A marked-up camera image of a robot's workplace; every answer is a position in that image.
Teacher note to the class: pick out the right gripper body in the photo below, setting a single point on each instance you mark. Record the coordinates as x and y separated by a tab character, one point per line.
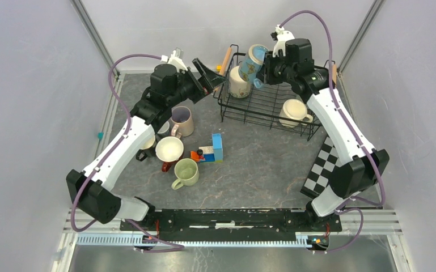
276	75

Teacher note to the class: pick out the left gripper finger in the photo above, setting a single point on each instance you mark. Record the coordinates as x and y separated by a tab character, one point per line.
204	71
212	82

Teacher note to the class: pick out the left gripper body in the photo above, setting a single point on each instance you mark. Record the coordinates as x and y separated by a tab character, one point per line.
195	90

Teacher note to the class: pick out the blue mug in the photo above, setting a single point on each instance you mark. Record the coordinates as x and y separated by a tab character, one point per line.
251	65

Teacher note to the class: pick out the pink mug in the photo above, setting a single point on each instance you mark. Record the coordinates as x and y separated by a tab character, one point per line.
182	120

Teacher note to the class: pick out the cream cup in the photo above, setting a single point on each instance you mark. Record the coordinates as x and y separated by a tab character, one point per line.
293	113

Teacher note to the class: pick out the grey blue small cup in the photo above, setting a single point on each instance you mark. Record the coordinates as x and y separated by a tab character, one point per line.
164	131

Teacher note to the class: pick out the red mug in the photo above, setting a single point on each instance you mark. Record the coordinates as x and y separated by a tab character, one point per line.
169	150

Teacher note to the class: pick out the black mug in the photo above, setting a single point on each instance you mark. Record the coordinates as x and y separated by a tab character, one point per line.
147	151

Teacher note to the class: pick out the green mug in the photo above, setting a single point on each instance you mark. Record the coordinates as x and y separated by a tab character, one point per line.
186	172

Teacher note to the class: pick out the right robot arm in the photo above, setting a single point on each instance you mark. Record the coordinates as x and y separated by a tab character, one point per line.
362	164

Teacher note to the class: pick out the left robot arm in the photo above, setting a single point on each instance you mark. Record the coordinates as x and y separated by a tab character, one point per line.
170	84

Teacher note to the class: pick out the cream floral mug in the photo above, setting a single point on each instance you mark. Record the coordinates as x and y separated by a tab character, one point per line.
238	88

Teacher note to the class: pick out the toy block structure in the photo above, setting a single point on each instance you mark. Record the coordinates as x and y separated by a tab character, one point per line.
209	154

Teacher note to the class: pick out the checkerboard calibration board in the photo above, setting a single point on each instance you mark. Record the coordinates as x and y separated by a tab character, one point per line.
321	170

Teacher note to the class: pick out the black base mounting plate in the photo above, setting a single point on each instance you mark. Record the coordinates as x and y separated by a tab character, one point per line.
235	225

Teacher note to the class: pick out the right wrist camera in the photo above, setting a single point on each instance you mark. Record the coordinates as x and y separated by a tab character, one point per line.
281	37

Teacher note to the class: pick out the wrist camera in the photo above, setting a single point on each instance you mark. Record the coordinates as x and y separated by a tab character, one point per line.
175	60
281	37

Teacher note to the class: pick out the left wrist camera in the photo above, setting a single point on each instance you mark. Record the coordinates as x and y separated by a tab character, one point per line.
175	60

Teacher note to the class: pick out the black wire dish rack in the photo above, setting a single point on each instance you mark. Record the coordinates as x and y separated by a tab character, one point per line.
262	106

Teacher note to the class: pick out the slotted cable duct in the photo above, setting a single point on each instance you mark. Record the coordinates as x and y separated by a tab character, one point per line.
138	240

